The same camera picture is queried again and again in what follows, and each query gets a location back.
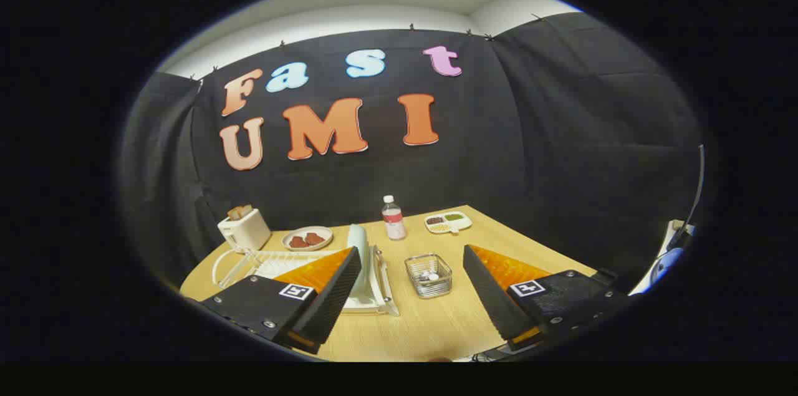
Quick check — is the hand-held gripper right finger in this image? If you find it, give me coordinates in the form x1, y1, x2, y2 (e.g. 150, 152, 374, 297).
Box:
463, 244, 630, 353

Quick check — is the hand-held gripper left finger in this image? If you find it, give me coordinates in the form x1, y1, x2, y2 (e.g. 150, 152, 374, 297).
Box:
198, 246, 362, 356

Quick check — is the white wire dish rack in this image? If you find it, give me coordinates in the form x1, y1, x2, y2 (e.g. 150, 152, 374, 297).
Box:
212, 245, 400, 317

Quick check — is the silver wire basket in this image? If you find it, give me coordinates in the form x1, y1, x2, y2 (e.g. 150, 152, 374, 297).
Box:
404, 253, 453, 299

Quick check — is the pale green plate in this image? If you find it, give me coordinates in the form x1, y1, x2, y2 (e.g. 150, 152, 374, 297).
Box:
347, 225, 375, 300

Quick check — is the white plate with meat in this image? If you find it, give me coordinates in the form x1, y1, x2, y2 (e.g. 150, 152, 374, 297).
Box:
282, 226, 334, 251

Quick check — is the white divided snack tray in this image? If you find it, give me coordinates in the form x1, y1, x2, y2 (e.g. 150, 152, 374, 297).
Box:
425, 211, 473, 235

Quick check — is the clear bottle with red label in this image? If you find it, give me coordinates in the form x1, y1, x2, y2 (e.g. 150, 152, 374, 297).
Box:
382, 195, 407, 241

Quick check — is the white toaster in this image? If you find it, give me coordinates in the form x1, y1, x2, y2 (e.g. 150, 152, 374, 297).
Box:
217, 208, 272, 252

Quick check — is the black backdrop cloth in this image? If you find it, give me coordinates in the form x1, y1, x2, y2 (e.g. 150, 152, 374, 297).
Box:
118, 12, 704, 287

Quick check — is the white and blue device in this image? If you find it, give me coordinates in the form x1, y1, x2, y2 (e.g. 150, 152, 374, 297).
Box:
630, 220, 696, 296

